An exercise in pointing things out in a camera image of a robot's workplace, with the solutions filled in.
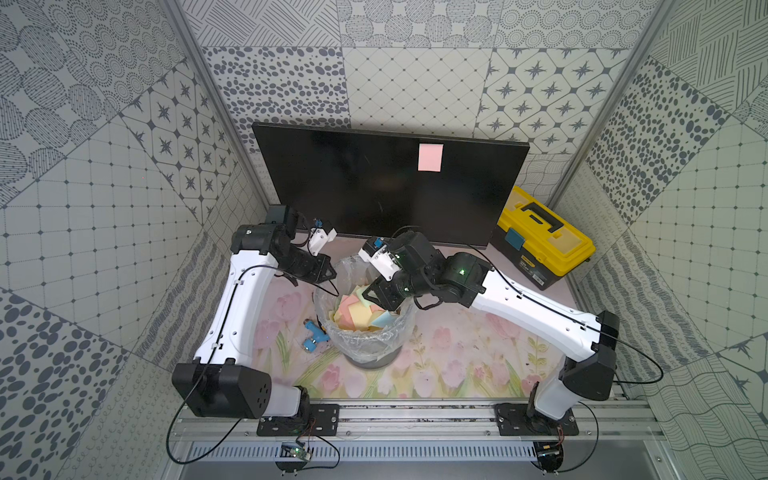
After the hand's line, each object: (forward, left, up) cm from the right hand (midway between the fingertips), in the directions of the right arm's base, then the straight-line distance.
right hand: (372, 292), depth 68 cm
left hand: (+7, +12, -1) cm, 15 cm away
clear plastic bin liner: (-12, +2, -1) cm, 12 cm away
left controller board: (-29, +19, -27) cm, 44 cm away
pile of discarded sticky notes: (-1, +5, -8) cm, 9 cm away
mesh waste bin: (-9, 0, -24) cm, 26 cm away
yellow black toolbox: (+24, -49, -10) cm, 55 cm away
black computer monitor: (+49, +5, -9) cm, 50 cm away
